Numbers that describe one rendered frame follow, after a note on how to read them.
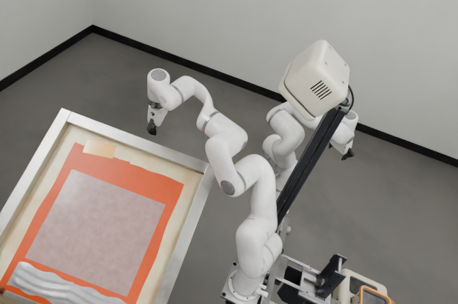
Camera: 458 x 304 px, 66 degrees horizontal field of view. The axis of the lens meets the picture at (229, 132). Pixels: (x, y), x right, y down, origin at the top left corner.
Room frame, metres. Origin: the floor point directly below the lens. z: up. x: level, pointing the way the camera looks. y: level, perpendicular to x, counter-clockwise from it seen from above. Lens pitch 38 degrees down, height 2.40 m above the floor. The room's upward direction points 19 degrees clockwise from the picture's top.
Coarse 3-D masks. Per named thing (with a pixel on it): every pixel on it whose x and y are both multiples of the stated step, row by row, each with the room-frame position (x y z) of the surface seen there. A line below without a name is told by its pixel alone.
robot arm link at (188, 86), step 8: (176, 80) 1.00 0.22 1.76; (184, 80) 1.00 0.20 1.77; (192, 80) 1.01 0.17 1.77; (184, 88) 0.98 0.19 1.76; (192, 88) 1.00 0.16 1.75; (200, 88) 1.00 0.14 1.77; (184, 96) 0.96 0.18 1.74; (200, 96) 0.99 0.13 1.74; (208, 96) 0.96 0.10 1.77; (208, 104) 0.92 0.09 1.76; (200, 112) 0.89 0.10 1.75; (208, 112) 0.89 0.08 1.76; (216, 112) 0.90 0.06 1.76; (200, 120) 0.87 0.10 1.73; (208, 120) 0.87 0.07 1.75; (200, 128) 0.87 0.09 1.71
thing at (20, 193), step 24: (72, 120) 0.88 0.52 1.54; (48, 144) 0.79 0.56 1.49; (144, 144) 0.88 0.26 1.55; (192, 168) 0.86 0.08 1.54; (24, 192) 0.65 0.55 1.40; (0, 216) 0.57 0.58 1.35; (192, 216) 0.73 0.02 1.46; (0, 240) 0.52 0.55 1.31; (168, 264) 0.59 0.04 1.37; (168, 288) 0.54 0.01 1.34
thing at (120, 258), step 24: (120, 192) 0.75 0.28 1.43; (144, 192) 0.77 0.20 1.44; (168, 192) 0.79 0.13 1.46; (120, 216) 0.69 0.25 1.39; (144, 216) 0.71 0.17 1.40; (168, 216) 0.73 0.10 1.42; (96, 240) 0.61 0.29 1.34; (120, 240) 0.63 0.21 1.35; (144, 240) 0.65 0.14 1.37; (96, 264) 0.55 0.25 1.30; (120, 264) 0.57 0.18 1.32; (144, 264) 0.59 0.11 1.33; (96, 288) 0.50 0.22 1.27; (120, 288) 0.52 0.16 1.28
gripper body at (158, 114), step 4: (148, 108) 1.00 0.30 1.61; (152, 108) 0.99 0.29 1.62; (156, 108) 1.00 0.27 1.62; (160, 108) 1.00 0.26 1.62; (148, 112) 1.00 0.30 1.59; (152, 112) 1.00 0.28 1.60; (156, 112) 0.99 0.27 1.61; (160, 112) 1.00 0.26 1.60; (164, 112) 1.05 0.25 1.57; (148, 116) 1.00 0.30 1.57; (152, 116) 1.00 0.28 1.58; (156, 116) 0.99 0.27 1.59; (160, 116) 1.01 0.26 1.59; (164, 116) 1.06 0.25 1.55; (148, 120) 1.01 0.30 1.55; (156, 120) 1.00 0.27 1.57; (160, 120) 1.02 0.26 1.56; (156, 124) 1.01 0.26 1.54; (160, 124) 1.02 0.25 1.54
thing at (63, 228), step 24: (72, 168) 0.77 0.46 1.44; (96, 168) 0.79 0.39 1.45; (120, 168) 0.81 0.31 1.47; (48, 192) 0.69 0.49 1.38; (72, 192) 0.71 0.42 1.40; (96, 192) 0.73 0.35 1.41; (48, 216) 0.63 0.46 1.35; (72, 216) 0.65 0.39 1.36; (96, 216) 0.67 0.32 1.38; (24, 240) 0.55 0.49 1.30; (48, 240) 0.57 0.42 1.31; (72, 240) 0.59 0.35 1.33; (48, 264) 0.52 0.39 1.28; (72, 264) 0.53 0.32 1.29
